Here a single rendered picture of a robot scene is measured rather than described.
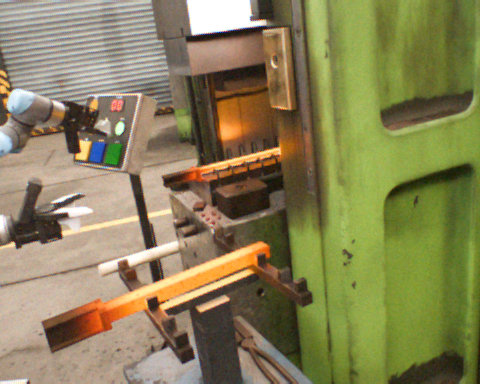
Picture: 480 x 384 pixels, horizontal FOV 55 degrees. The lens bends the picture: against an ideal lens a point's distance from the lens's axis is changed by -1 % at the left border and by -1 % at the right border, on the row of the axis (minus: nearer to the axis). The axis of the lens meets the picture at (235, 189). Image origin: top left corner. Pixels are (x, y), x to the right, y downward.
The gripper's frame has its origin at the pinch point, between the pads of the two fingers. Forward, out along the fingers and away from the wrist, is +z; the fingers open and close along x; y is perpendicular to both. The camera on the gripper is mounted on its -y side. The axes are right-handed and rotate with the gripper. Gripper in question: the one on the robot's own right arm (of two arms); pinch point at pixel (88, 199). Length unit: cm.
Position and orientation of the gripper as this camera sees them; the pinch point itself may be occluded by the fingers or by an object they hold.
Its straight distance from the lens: 125.2
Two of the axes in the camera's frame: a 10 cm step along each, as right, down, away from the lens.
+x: 4.1, 2.5, -8.8
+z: 9.0, -2.5, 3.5
